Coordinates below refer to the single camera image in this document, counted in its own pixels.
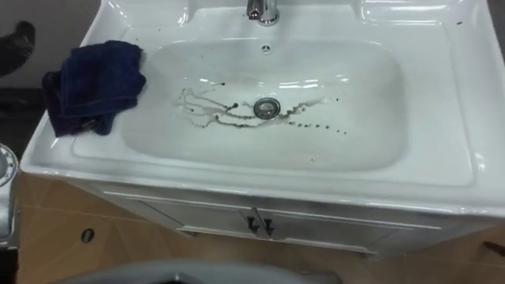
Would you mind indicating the white vanity sink cabinet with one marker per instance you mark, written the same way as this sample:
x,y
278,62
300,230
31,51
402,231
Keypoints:
x,y
355,165

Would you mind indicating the robot body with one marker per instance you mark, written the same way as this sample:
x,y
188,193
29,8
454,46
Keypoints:
x,y
197,274

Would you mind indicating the chrome faucet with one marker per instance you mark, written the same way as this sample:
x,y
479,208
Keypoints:
x,y
265,11

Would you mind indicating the dark blue cloth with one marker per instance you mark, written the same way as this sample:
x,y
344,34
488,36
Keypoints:
x,y
98,83

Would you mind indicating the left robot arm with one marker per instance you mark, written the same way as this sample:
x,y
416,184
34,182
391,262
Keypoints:
x,y
6,205

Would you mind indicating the chrome sink drain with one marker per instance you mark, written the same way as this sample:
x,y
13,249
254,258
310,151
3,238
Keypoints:
x,y
266,108

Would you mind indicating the round floor drain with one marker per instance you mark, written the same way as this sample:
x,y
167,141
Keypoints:
x,y
87,235

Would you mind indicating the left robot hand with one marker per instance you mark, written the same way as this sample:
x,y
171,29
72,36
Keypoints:
x,y
17,47

